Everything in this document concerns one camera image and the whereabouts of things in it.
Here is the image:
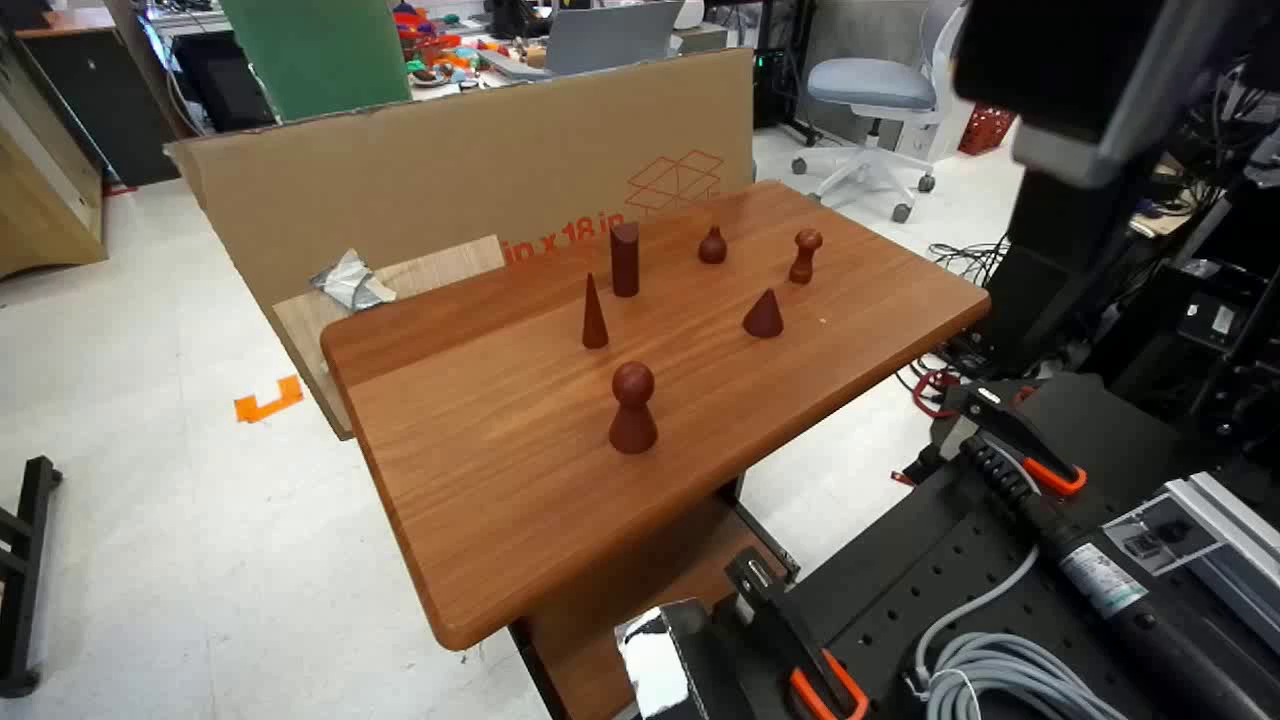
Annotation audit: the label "tall narrow wooden cone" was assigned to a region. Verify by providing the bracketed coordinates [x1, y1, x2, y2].
[577, 274, 612, 354]

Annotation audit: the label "wide short wooden cone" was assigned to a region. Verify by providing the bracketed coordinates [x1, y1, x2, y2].
[738, 285, 788, 346]

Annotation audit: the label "large wooden pawn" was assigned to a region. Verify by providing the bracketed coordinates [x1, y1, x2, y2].
[604, 357, 660, 460]

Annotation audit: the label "reddish wooden cylinder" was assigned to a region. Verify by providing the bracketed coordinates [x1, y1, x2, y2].
[606, 222, 645, 299]

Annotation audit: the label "small wooden pawn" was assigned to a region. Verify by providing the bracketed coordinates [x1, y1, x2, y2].
[783, 224, 829, 288]

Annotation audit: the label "wooden lower table shelf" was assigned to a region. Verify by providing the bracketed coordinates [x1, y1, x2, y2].
[511, 491, 802, 720]

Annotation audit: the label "large flat cardboard box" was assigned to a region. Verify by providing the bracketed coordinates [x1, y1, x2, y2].
[165, 50, 760, 324]

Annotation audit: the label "glossy black curved cover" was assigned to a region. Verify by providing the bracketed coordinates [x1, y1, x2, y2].
[612, 597, 731, 720]

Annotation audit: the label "crumpled white paper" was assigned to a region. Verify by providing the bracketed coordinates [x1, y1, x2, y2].
[308, 244, 399, 316]

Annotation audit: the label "small cardboard piece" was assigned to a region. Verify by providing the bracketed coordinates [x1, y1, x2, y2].
[273, 233, 511, 444]

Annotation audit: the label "grey laptop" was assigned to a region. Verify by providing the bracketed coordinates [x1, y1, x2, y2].
[539, 0, 685, 79]

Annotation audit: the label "white office chair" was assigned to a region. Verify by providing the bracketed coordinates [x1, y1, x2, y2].
[788, 0, 977, 229]

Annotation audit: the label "black perforated base board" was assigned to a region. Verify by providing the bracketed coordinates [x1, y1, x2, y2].
[757, 371, 1280, 720]

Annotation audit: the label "colourful toy pile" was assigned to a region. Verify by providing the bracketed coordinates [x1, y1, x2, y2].
[393, 3, 553, 98]

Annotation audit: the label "red container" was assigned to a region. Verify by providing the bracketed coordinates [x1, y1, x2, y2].
[955, 101, 1017, 159]

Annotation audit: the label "green board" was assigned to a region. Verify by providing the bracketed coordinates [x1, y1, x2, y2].
[215, 0, 415, 127]

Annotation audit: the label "printed paper label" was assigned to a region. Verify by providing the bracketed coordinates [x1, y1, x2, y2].
[1099, 491, 1223, 582]

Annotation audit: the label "dark desk cabinet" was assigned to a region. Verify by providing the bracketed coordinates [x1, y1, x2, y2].
[13, 0, 184, 194]

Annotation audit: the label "light wooden cabinet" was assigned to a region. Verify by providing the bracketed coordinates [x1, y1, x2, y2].
[0, 36, 111, 285]

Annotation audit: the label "black metal floor stand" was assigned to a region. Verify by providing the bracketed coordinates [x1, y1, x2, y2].
[0, 454, 66, 701]

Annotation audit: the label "black table frame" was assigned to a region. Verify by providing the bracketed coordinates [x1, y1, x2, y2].
[716, 477, 802, 594]

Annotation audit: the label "black clamp orange handle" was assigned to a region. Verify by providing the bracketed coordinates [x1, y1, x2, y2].
[932, 376, 1091, 504]
[720, 550, 875, 720]

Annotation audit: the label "black cables on floor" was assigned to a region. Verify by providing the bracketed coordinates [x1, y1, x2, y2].
[923, 238, 1011, 293]

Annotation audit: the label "coiled grey cable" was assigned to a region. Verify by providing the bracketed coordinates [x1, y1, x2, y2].
[907, 540, 1136, 720]

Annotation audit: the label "black ribbed hose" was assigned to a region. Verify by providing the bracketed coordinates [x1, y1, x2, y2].
[959, 437, 1280, 720]

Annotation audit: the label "aluminium extrusion rail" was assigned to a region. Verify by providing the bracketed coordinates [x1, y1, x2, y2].
[1158, 469, 1280, 657]

